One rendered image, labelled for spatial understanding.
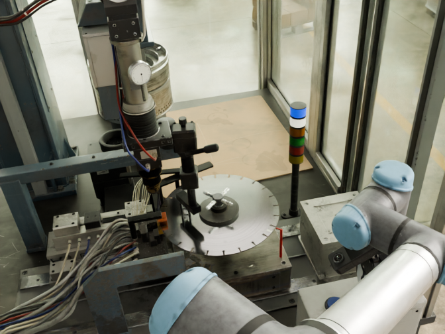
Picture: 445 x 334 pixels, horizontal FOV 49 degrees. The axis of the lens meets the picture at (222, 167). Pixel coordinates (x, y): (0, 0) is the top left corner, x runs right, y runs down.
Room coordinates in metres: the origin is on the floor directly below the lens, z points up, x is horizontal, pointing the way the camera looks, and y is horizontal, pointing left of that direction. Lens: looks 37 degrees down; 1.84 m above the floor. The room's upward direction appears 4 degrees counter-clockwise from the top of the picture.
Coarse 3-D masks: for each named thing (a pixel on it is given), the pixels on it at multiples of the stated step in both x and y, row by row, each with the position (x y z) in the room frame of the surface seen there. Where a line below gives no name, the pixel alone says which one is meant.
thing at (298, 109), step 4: (292, 104) 1.19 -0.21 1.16; (296, 104) 1.19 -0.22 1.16; (300, 104) 1.19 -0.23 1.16; (304, 104) 1.19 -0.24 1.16; (292, 108) 1.17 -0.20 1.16; (296, 108) 1.17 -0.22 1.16; (300, 108) 1.17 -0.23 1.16; (304, 108) 1.17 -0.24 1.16; (292, 112) 1.17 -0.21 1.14; (296, 112) 1.17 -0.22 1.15; (300, 112) 1.16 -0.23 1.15; (304, 112) 1.17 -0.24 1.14; (292, 116) 1.17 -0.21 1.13; (296, 116) 1.17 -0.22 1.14; (300, 116) 1.16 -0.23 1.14; (304, 116) 1.17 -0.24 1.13
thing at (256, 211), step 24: (216, 192) 1.08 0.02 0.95; (240, 192) 1.07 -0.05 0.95; (264, 192) 1.07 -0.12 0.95; (168, 216) 0.99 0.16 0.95; (192, 216) 0.99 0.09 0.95; (240, 216) 0.97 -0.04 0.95; (264, 216) 0.97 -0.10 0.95; (192, 240) 0.90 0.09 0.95; (216, 240) 0.89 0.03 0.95; (240, 240) 0.88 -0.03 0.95; (264, 240) 0.88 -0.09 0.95
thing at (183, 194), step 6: (180, 192) 1.01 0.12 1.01; (186, 192) 1.01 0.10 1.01; (192, 192) 0.95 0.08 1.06; (180, 198) 0.99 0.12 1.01; (186, 198) 0.99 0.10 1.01; (192, 198) 0.95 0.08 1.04; (180, 204) 0.99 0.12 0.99; (186, 204) 0.97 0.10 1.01; (192, 204) 0.95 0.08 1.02; (198, 204) 0.96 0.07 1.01; (192, 210) 0.94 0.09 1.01; (198, 210) 0.95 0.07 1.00
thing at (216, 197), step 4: (228, 188) 1.04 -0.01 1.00; (204, 192) 1.03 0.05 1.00; (208, 192) 1.02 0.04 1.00; (224, 192) 1.02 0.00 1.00; (212, 196) 1.01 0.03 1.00; (216, 196) 1.00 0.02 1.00; (220, 196) 1.00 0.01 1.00; (216, 200) 0.99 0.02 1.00; (220, 200) 0.99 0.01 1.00; (224, 200) 0.99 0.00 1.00; (212, 204) 0.98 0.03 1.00; (216, 204) 0.99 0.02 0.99; (220, 204) 0.99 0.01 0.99; (228, 204) 0.97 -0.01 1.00; (232, 204) 0.97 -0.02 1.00; (208, 208) 0.96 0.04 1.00
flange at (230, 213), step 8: (208, 200) 1.04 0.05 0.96; (232, 200) 1.03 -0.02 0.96; (216, 208) 0.98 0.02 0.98; (224, 208) 0.99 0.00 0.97; (232, 208) 1.00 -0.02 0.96; (200, 216) 0.98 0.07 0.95; (208, 216) 0.97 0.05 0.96; (216, 216) 0.97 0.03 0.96; (224, 216) 0.97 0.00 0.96; (232, 216) 0.97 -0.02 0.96; (216, 224) 0.95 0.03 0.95
